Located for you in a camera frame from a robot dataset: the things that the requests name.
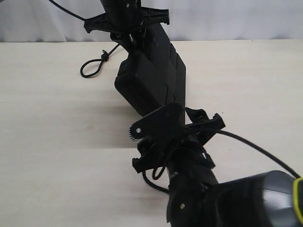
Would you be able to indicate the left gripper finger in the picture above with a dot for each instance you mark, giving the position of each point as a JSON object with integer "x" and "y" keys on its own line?
{"x": 139, "y": 38}
{"x": 127, "y": 43}

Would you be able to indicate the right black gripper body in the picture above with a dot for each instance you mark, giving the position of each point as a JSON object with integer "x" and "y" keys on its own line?
{"x": 199, "y": 129}

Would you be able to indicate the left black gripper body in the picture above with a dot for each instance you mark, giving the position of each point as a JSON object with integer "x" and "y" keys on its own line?
{"x": 125, "y": 17}

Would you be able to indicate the black plastic carry case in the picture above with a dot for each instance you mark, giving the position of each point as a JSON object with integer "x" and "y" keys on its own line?
{"x": 153, "y": 76}

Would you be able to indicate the white backdrop curtain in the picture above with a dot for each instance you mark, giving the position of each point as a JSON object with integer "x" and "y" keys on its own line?
{"x": 190, "y": 20}

